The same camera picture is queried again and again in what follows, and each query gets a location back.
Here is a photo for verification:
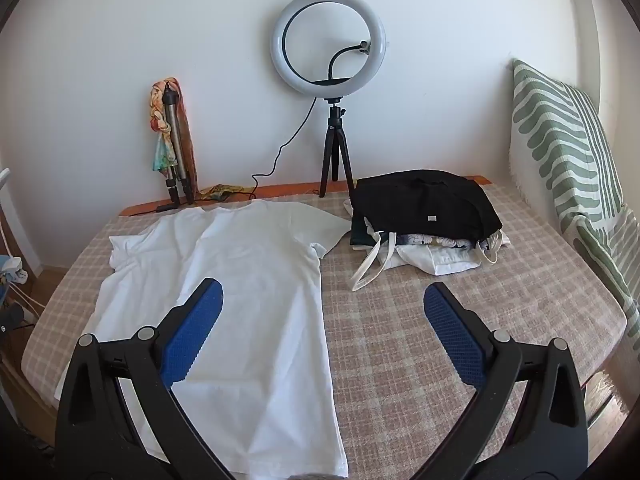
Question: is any small black tripod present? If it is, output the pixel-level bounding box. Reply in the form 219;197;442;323
318;97;356;198

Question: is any silver camera tripod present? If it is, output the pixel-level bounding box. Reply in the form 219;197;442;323
157;87;196;206

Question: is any black ring light cable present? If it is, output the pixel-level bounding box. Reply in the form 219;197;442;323
220;97;319;200

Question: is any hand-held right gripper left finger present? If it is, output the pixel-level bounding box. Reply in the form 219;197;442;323
54;278;236;480

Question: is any white ring light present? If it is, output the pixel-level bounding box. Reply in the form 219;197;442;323
272;0;389;98

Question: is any black folded garment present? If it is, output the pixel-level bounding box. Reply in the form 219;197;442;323
349;170;503;251

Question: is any patterned folded garment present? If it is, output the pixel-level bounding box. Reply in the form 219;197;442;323
397;233;475;251

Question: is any green striped white cover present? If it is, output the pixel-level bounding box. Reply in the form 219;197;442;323
509;59;640;342

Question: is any white power strip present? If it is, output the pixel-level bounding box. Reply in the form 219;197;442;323
0;256;32;287

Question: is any colourful patterned scarf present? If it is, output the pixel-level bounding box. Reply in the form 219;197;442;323
147;77;248;200

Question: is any beige checked blanket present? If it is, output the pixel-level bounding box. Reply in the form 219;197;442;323
21;180;628;480

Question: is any black gooseneck phone holder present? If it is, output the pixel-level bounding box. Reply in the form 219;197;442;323
312;40;374;86

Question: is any white canvas tote bag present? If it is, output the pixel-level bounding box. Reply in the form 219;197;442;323
350;230;512;292

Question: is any white cable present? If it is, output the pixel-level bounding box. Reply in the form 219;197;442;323
4;280;50;317

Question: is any dark green folded garment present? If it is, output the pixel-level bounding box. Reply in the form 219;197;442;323
350;225;375;250

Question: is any white t-shirt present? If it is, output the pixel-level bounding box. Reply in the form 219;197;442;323
54;199;351;479

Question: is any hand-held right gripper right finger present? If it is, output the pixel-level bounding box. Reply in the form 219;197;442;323
419;282;589;480

